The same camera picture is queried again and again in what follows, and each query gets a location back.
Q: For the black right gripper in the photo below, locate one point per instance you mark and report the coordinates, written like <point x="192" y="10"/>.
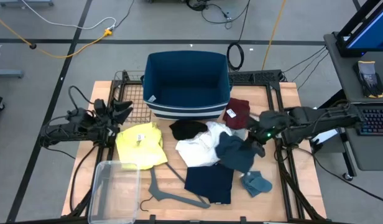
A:
<point x="269" y="124"/>

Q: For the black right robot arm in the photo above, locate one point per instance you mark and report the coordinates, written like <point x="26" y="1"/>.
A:
<point x="319" y="119"/>

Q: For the blue-grey sock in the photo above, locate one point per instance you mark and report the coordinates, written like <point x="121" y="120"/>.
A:
<point x="256" y="183"/>

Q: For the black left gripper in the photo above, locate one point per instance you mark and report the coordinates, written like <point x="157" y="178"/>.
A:
<point x="109" y="116"/>

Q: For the dark teal cloth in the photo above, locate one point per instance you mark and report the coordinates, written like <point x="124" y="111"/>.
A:
<point x="235" y="152"/>

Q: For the white paper sheet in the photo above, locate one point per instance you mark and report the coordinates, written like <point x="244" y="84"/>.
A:
<point x="326" y="135"/>

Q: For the grey side desk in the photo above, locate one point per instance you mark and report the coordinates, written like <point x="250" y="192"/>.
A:
<point x="340" y="71"/>

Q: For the navy blue cloth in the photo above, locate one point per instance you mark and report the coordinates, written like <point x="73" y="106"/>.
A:
<point x="208" y="183"/>

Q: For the maroon cloth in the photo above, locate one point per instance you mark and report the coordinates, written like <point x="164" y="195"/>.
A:
<point x="239" y="119"/>

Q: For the black aluminium table frame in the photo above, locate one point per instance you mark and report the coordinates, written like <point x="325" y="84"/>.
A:
<point x="289" y="186"/>

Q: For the grey stand foot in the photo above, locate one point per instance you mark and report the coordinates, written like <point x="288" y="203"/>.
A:
<point x="23" y="2"/>
<point x="6" y="73"/>

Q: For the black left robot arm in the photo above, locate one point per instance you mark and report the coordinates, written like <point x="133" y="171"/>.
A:
<point x="70" y="132"/>

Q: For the navy white striped fabric bin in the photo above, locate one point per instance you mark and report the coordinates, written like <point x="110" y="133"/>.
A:
<point x="185" y="109"/>

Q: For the black cloth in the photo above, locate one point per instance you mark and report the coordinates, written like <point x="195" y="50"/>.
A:
<point x="186" y="129"/>

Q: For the grey black work gloves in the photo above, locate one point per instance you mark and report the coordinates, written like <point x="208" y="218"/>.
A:
<point x="368" y="81"/>

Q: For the white shirt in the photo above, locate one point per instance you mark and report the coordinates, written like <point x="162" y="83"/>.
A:
<point x="197" y="149"/>

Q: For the yellow shirt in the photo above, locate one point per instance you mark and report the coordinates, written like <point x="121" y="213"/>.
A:
<point x="138" y="149"/>

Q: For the clear plastic bin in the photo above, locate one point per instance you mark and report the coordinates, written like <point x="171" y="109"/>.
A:
<point x="113" y="193"/>

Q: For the grey keyboard desk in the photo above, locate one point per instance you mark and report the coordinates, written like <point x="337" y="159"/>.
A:
<point x="371" y="152"/>

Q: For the grey clothes hanger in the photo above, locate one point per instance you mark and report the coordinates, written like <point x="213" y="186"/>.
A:
<point x="162" y="196"/>

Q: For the computer monitor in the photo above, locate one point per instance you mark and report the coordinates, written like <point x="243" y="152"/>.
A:
<point x="370" y="34"/>

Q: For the backlit black keyboard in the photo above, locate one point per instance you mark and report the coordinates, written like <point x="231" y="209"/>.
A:
<point x="375" y="121"/>

